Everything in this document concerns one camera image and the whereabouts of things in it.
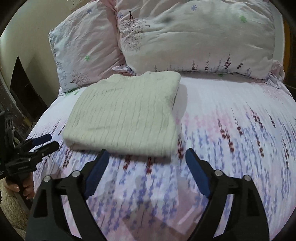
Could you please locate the pink floral pillow far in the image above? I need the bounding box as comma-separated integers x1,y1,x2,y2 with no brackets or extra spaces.
114,1,285,80

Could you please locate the cream knitted sweater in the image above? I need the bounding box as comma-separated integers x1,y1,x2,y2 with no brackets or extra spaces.
63,71,181,157

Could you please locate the person's left hand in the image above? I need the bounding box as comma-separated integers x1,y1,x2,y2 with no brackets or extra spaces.
2,173,35,199

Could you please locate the floral pink bed sheet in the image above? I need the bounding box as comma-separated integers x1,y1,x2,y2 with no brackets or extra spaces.
28,71,296,241

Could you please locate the pink floral pillow near edge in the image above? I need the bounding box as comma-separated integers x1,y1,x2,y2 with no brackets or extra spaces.
49,1,125,93

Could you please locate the wooden headboard with white panel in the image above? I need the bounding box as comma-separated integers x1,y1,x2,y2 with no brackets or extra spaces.
271,6,291,73

